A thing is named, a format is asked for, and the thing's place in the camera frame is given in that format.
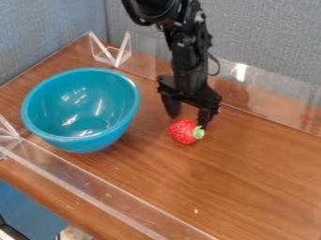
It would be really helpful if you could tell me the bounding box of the pale object under table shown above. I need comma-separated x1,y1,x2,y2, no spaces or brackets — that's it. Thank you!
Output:
54,226,96,240

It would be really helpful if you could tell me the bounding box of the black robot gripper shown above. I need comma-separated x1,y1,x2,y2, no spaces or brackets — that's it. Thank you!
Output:
157,60,222,128

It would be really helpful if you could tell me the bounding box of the clear acrylic barrier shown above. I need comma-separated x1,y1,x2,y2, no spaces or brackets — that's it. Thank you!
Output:
118,33,321,137
0,114,218,240

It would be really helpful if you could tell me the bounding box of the dark object bottom left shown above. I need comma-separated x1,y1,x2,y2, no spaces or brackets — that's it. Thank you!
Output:
0,217,29,240

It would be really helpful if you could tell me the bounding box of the clear acrylic front barrier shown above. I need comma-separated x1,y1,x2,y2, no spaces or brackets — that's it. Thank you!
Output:
0,114,218,240

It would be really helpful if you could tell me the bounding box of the red toy strawberry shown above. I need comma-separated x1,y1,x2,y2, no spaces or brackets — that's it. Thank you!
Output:
170,120,206,144

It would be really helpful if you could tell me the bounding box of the clear acrylic corner bracket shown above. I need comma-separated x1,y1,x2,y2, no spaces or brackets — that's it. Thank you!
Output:
90,31,132,68

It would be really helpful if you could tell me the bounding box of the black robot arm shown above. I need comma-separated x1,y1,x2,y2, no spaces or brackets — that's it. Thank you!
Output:
122,0,222,128

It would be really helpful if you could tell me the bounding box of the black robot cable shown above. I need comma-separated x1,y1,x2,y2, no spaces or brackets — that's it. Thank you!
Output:
206,51,222,77

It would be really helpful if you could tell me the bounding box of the clear acrylic back barrier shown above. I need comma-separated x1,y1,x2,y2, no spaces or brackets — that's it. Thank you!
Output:
118,33,321,137

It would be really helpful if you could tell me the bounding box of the blue plastic bowl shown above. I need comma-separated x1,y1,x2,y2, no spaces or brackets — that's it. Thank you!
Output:
20,67,140,153

